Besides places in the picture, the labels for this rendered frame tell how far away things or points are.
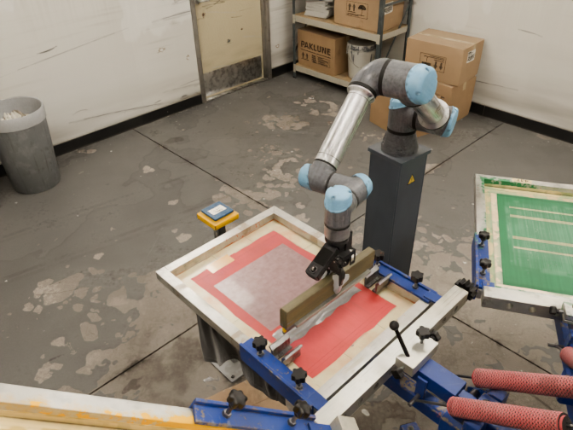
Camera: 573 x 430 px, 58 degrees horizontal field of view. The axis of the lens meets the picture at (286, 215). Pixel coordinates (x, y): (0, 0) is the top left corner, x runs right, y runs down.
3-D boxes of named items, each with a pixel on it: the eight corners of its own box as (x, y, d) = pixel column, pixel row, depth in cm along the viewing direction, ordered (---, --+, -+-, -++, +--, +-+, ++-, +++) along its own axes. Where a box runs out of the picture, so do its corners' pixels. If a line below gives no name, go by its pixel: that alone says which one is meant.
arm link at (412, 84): (426, 104, 205) (386, 51, 157) (464, 113, 198) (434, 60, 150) (416, 133, 206) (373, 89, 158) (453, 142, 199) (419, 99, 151)
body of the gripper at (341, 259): (355, 264, 158) (357, 233, 151) (337, 277, 154) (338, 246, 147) (337, 252, 163) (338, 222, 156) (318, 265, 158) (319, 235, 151)
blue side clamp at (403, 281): (356, 272, 190) (357, 258, 186) (365, 265, 192) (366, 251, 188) (426, 315, 172) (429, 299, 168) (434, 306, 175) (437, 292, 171)
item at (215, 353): (203, 362, 209) (189, 285, 185) (210, 357, 211) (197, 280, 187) (281, 436, 182) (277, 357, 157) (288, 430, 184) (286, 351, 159)
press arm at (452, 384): (398, 369, 148) (400, 357, 145) (410, 357, 151) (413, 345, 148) (452, 407, 138) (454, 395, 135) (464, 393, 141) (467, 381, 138)
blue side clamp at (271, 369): (240, 358, 159) (239, 343, 154) (252, 350, 161) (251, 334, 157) (310, 421, 141) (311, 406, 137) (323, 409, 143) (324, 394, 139)
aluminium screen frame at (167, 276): (157, 279, 187) (155, 271, 185) (274, 212, 220) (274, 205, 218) (315, 417, 140) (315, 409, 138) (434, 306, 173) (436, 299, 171)
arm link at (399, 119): (394, 117, 214) (397, 85, 206) (425, 124, 207) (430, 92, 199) (381, 128, 206) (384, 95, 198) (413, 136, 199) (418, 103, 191)
